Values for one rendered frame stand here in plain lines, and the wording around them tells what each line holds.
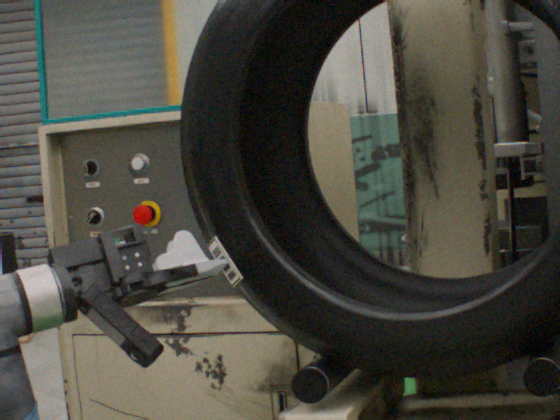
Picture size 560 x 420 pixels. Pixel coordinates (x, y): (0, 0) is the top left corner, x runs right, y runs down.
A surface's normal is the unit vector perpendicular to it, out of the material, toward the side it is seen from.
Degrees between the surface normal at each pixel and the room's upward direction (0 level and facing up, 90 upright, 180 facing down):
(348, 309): 99
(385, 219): 90
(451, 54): 90
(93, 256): 70
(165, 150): 90
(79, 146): 90
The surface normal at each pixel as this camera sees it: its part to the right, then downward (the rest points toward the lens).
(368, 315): -0.34, 0.25
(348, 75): -0.07, 0.06
